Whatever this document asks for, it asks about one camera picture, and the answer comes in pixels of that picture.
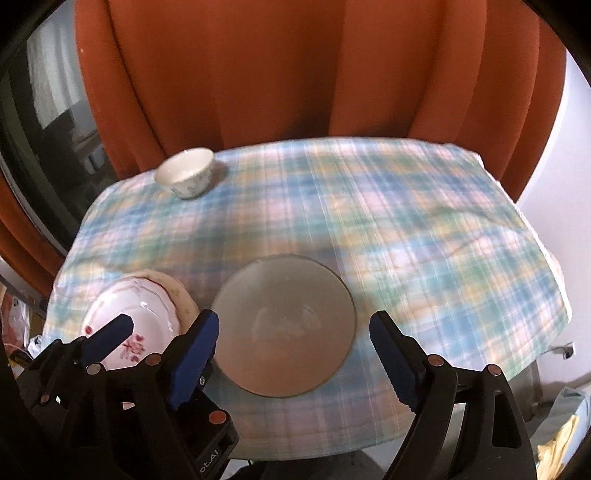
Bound white bowl with green print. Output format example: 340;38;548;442
154;148;215;200
210;255;357;398

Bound yellow flower plate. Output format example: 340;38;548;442
139;270;198;333

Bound yellow cloth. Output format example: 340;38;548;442
538;414;581;476

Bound white plate with red rim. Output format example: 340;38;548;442
82;276;182;372

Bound blue plaid tablecloth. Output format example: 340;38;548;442
44;137;573;457

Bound grey cloth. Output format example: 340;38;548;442
551;387;588;418

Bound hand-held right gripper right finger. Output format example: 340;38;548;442
369;310;532;480

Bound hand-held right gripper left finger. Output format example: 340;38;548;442
60;310;219;480

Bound orange curtain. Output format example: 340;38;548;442
0;0;566;296

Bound dark glass window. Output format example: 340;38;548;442
0;18;116;259

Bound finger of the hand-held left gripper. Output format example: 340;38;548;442
28;337;88;407
85;313;136;365

